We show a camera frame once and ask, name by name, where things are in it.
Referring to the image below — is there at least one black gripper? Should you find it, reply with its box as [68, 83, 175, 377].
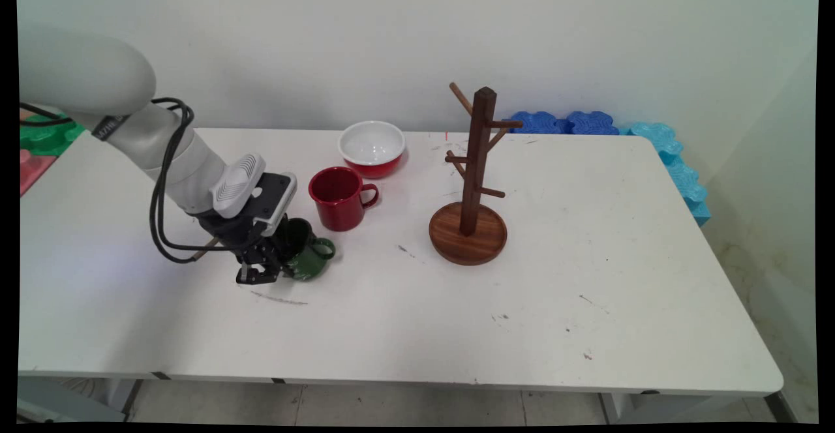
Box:
[196, 209, 296, 286]

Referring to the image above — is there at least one green enamel mug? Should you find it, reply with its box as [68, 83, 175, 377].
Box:
[277, 218, 337, 282]

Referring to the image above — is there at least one red enamel mug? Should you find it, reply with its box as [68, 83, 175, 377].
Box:
[308, 166, 380, 232]

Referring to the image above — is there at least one red bowl white inside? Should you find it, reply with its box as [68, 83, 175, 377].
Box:
[338, 121, 406, 180]

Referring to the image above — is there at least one white table leg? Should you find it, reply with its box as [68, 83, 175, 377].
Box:
[600, 393, 645, 424]
[18, 377, 143, 424]

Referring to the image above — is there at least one dark wooden mug tree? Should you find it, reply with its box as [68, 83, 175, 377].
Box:
[429, 82, 524, 266]

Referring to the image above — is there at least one pink foam mat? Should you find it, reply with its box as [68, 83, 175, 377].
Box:
[20, 149, 60, 197]

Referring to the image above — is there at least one dark blue foam mat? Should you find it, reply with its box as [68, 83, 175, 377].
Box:
[565, 111, 620, 136]
[509, 111, 569, 135]

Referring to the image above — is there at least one light blue foam mat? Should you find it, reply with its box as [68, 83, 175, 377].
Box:
[620, 122, 684, 164]
[685, 198, 712, 227]
[664, 159, 709, 204]

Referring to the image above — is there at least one dark table leg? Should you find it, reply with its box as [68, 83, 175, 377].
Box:
[765, 392, 798, 424]

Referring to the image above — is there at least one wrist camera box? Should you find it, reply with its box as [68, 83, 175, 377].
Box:
[250, 172, 298, 237]

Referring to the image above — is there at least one black cable brass plug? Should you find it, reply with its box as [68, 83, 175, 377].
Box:
[148, 97, 220, 265]

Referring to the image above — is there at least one black camera cable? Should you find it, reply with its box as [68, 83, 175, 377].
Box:
[20, 97, 196, 252]

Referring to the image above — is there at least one grey velcro strap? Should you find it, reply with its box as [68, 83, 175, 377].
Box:
[91, 114, 130, 141]

